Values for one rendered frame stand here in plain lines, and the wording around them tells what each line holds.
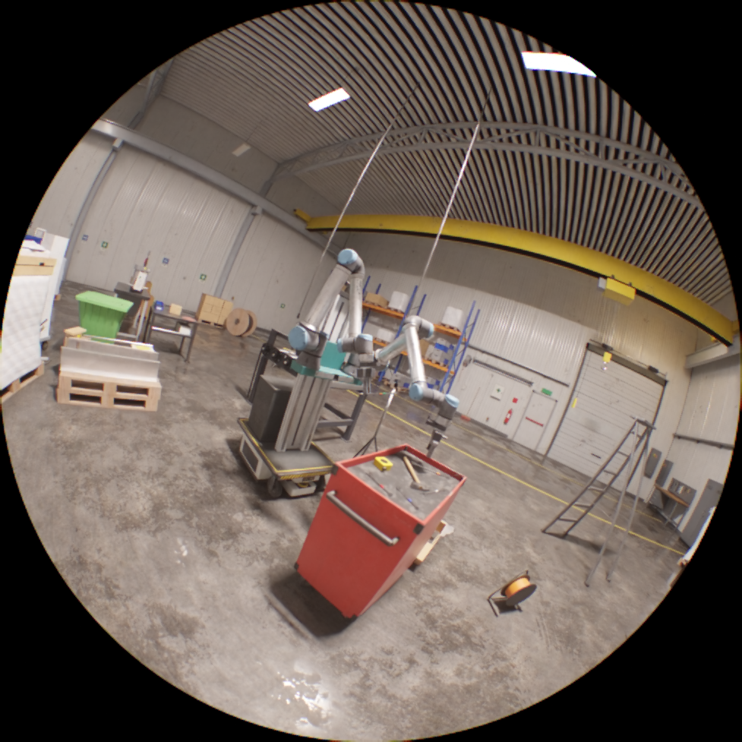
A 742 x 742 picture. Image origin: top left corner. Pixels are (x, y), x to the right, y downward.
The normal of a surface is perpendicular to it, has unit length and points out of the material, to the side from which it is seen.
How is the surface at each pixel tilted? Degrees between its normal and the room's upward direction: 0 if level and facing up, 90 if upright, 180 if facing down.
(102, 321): 106
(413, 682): 0
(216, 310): 90
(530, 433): 90
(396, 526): 90
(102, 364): 90
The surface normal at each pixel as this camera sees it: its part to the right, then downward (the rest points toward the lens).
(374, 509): -0.54, -0.11
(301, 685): 0.36, -0.93
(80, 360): 0.77, 0.36
